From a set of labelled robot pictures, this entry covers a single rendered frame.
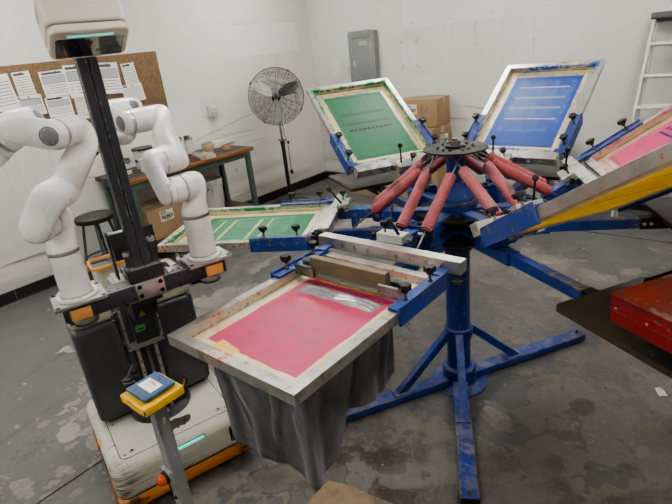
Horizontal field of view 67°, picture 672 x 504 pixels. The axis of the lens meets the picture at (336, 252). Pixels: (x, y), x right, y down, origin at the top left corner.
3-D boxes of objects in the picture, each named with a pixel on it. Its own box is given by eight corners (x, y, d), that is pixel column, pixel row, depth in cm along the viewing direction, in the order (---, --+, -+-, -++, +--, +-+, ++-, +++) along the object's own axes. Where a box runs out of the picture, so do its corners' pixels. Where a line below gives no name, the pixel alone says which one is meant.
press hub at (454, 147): (476, 412, 260) (475, 149, 209) (411, 387, 284) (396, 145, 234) (507, 372, 287) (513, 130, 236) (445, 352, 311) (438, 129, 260)
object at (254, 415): (318, 496, 159) (300, 382, 142) (226, 439, 186) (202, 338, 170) (324, 489, 161) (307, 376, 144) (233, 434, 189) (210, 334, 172)
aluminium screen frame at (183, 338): (296, 407, 132) (294, 395, 131) (169, 344, 168) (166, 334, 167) (444, 286, 186) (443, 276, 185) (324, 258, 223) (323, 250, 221)
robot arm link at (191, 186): (216, 212, 184) (207, 169, 178) (185, 224, 175) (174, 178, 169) (201, 209, 190) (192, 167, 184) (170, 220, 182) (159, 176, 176)
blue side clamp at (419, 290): (401, 327, 165) (400, 308, 163) (388, 323, 168) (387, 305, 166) (446, 290, 186) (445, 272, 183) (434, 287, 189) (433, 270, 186)
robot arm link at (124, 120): (167, 122, 182) (129, 130, 172) (147, 145, 198) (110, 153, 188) (147, 80, 181) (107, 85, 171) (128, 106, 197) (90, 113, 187)
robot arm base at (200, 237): (180, 253, 194) (170, 215, 188) (211, 244, 200) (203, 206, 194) (194, 265, 181) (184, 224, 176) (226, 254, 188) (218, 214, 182)
